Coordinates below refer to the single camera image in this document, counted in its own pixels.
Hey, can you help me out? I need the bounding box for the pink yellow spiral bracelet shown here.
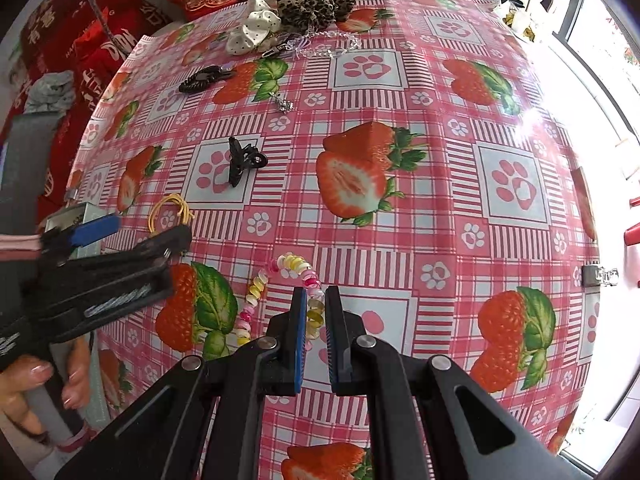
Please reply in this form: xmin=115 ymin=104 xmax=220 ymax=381
xmin=234 ymin=251 xmax=327 ymax=347

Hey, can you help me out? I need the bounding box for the yellow hair tie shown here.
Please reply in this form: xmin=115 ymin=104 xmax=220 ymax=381
xmin=146 ymin=193 xmax=196 ymax=235

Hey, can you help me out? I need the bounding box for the black small claw clip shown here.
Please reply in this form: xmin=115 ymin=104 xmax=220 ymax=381
xmin=229 ymin=136 xmax=268 ymax=188

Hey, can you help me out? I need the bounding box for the white jewelry tray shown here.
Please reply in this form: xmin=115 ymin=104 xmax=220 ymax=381
xmin=43 ymin=203 xmax=107 ymax=259

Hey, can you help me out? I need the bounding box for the left hand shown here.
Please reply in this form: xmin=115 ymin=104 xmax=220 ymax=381
xmin=1 ymin=336 xmax=91 ymax=434

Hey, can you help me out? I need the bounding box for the grey crumpled cloth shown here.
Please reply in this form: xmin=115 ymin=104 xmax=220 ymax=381
xmin=24 ymin=70 xmax=75 ymax=114

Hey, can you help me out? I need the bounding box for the small silver charm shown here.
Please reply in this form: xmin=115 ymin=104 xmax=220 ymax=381
xmin=270 ymin=92 xmax=294 ymax=114

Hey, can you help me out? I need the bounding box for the pink strawberry tablecloth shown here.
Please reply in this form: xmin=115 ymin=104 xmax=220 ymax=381
xmin=72 ymin=0 xmax=599 ymax=479

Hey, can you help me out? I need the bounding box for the red printed bed cover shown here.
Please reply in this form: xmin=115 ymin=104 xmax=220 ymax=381
xmin=1 ymin=0 xmax=171 ymax=221

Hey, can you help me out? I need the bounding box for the cream dotted scrunchie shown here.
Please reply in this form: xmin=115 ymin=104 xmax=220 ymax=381
xmin=226 ymin=0 xmax=281 ymax=56

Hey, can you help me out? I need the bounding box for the metal tablecloth clip right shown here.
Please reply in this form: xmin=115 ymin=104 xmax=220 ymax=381
xmin=582 ymin=263 xmax=620 ymax=288

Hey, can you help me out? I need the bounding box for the leopard print scrunchie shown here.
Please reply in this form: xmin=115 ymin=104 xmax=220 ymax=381
xmin=277 ymin=0 xmax=356 ymax=34

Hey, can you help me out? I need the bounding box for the red plastic chair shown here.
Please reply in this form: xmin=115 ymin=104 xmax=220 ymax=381
xmin=624 ymin=197 xmax=640 ymax=261

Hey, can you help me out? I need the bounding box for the black spiral hair tie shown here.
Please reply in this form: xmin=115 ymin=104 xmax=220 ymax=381
xmin=177 ymin=64 xmax=238 ymax=96

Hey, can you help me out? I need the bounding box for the silver chain necklace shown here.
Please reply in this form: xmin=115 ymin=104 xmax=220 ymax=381
xmin=259 ymin=29 xmax=362 ymax=61

